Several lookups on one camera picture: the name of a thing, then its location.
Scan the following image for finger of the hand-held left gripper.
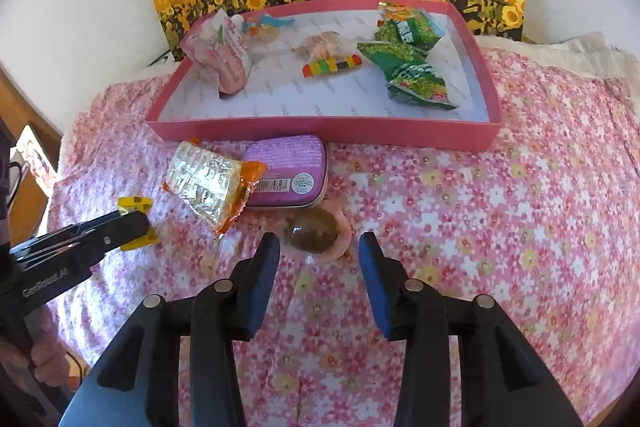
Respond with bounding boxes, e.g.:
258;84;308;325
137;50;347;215
10;209;151;269

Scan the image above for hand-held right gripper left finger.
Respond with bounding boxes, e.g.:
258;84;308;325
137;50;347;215
67;233;281;427

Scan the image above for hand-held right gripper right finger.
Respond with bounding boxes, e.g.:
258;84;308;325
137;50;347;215
359;232;583;427

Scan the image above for yellow snack packet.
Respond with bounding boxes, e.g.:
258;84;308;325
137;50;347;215
117;196;160;252

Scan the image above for cracker packet with orange ends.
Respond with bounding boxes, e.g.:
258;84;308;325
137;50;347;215
162;139;268;238

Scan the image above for purple tin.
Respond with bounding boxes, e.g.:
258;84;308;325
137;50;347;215
242;134;329;208

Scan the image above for pink cardboard box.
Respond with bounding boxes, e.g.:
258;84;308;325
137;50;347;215
145;0;503;152

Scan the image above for pink jelly pouch white cap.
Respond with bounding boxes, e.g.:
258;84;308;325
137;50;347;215
180;7;253;95

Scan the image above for green snack packet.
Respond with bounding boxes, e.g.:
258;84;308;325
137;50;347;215
356;41;431;72
375;12;448;45
386;62;460;108

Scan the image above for rainbow striped candy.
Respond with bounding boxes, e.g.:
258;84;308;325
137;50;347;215
301;54;363;78

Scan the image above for clear pastry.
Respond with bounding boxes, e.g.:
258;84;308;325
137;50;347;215
292;32;343;58

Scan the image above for clear candy bag blue ends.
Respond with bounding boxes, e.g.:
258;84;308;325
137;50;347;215
240;12;296;45

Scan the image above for small orange snack packet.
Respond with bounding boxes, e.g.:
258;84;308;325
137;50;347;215
376;1;421;24

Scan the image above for person's left hand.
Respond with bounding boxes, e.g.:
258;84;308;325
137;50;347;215
0;307;68;383

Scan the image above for pink floral blanket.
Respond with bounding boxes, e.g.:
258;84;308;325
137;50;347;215
47;42;640;427

